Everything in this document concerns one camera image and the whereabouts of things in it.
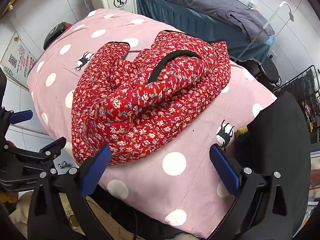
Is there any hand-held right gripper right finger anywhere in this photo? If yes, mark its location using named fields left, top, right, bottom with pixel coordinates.
left=207, top=144, right=293, bottom=240

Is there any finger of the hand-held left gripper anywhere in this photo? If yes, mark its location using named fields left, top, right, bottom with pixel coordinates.
left=4, top=137, right=67, bottom=166
left=0, top=107, right=34, bottom=125

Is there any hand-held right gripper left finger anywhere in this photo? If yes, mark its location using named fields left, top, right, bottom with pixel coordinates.
left=27, top=145, right=112, bottom=240

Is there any red floral padded jacket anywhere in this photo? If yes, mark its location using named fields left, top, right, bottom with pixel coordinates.
left=71, top=29, right=232, bottom=166

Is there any pink polka dot blanket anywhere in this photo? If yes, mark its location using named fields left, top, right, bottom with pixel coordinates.
left=27, top=8, right=278, bottom=239

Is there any person's black clothing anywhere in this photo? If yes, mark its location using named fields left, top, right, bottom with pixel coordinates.
left=246, top=91, right=312, bottom=240

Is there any black and red device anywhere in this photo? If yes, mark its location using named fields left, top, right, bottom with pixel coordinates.
left=43, top=22, right=73, bottom=51

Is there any black round stool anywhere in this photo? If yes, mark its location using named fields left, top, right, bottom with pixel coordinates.
left=250, top=55, right=281, bottom=88

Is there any white stand pole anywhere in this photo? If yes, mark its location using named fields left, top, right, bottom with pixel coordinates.
left=235, top=1, right=296, bottom=63

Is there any massage bed with teal skirt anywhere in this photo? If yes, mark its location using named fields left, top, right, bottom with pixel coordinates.
left=135, top=0, right=276, bottom=62

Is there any wall poster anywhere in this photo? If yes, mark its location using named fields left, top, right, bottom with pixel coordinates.
left=0, top=31, right=38, bottom=91

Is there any black wire rack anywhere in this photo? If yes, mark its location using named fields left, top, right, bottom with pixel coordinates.
left=272, top=65, right=320, bottom=137

